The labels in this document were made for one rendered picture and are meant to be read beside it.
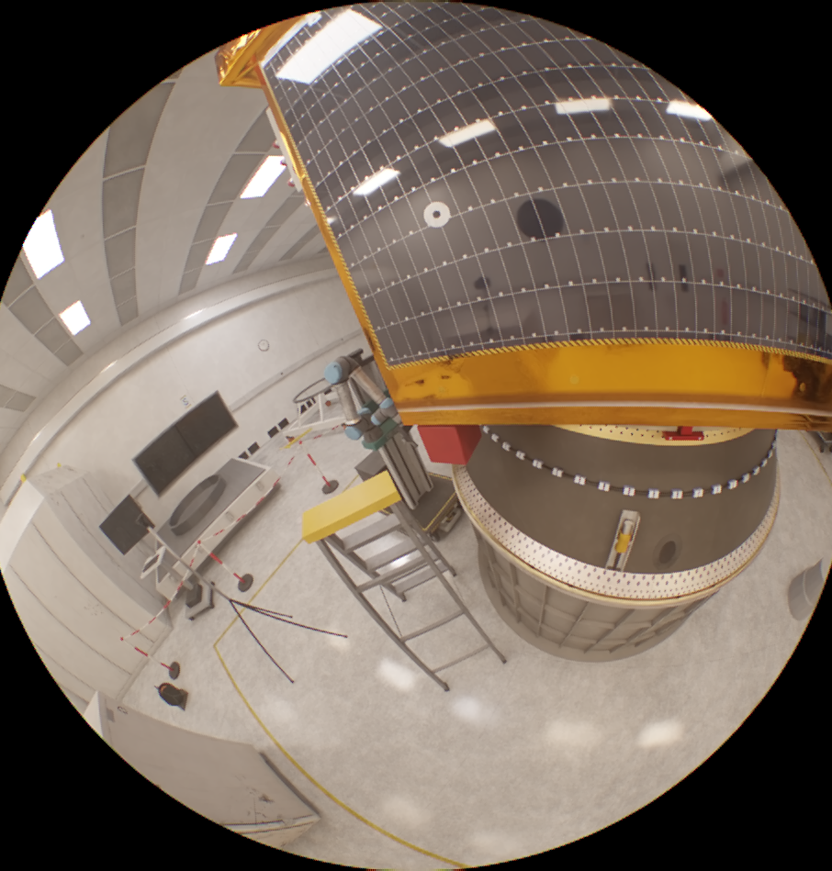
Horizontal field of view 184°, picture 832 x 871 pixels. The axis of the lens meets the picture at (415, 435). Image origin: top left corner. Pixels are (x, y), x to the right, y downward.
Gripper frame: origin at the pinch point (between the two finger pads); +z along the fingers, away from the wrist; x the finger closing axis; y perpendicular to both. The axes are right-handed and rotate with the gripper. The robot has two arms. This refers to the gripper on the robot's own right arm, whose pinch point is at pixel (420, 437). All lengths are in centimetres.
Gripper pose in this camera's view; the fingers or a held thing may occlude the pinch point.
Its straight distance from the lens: 159.6
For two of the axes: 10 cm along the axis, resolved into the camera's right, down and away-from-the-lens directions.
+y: -5.6, 2.7, 7.8
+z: 6.9, 6.8, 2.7
